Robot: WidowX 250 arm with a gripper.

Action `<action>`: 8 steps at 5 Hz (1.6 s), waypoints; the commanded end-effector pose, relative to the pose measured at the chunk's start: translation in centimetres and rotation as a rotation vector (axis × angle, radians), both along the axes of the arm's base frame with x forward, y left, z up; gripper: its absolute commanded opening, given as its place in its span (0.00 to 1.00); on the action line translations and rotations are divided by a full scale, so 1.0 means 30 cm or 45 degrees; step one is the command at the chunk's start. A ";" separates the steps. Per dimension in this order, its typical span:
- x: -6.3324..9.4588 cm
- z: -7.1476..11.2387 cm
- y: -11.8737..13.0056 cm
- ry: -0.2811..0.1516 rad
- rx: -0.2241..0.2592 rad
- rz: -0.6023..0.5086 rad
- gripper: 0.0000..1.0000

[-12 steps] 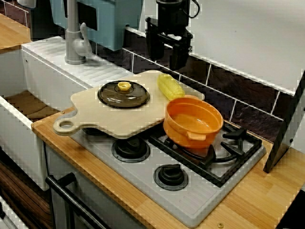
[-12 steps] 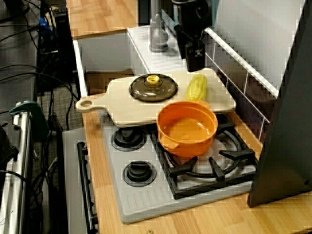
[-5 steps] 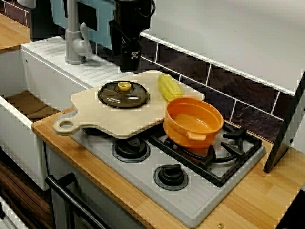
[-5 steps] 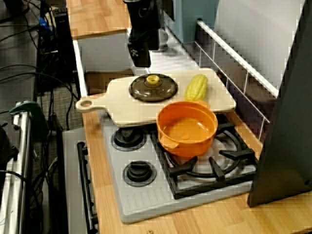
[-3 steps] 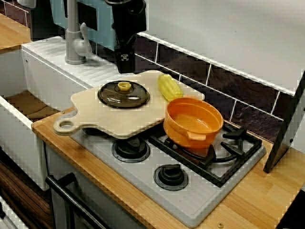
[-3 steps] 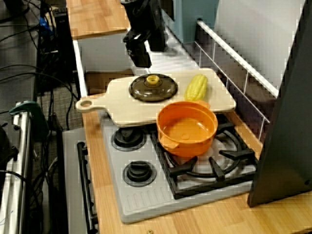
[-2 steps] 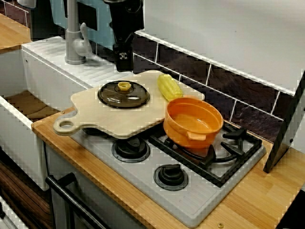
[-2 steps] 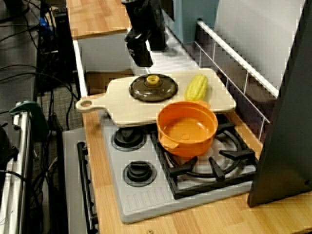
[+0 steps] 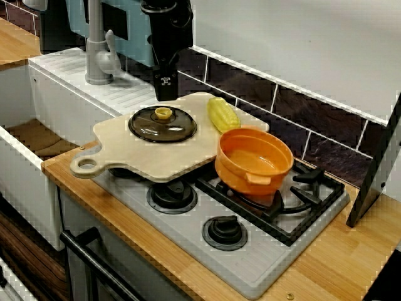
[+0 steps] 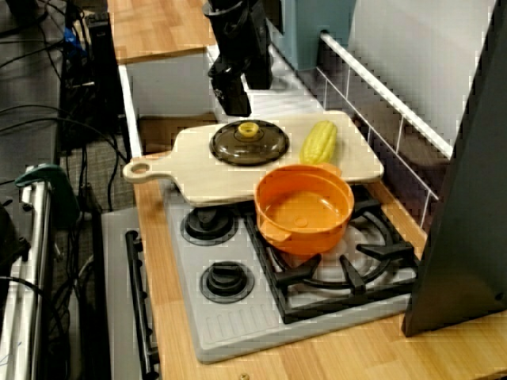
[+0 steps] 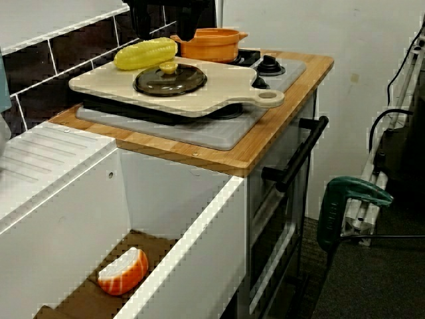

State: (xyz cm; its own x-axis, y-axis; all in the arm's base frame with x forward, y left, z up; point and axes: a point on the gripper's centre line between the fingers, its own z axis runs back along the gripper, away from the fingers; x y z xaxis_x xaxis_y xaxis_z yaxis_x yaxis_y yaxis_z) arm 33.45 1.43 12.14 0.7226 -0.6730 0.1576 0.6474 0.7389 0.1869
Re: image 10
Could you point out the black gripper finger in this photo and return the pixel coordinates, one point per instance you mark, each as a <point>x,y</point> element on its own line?
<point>233,93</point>
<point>260,73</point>

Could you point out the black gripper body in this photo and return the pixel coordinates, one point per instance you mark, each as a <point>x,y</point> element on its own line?
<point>241,39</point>

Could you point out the smoked lid with yellow knob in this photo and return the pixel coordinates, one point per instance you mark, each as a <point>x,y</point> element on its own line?
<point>237,150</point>

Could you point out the yellow toy corn cob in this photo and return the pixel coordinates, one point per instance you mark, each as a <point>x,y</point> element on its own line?
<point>319,142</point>

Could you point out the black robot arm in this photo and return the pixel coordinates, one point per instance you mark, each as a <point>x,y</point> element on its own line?
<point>229,4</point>

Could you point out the white toy sink basin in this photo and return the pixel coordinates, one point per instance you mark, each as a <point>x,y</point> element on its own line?
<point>170,87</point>

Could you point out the teal box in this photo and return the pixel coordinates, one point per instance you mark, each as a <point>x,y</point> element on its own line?
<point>317,31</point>

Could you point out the black stove knob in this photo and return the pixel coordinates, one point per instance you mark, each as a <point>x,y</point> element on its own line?
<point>226,281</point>
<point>208,225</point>

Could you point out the orange toy pot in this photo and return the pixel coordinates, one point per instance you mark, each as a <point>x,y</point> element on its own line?
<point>301,241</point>

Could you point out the green clamp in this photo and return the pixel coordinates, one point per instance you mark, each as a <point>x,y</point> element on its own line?
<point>47,172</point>

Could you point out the black burner grate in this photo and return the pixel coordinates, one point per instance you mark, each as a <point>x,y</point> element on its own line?
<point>352,277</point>

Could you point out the grey stove top plate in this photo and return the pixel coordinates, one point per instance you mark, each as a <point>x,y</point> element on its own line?
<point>237,316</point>

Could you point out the black side panel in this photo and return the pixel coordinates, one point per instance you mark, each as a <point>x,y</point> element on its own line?
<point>467,198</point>

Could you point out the brass screw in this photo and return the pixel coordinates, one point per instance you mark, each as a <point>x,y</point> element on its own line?
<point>243,375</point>

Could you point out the black mount bracket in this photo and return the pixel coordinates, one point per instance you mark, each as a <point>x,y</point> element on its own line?
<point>12,237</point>

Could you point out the aluminium frame rail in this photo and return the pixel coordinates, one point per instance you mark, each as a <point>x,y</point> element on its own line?
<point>39,277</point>

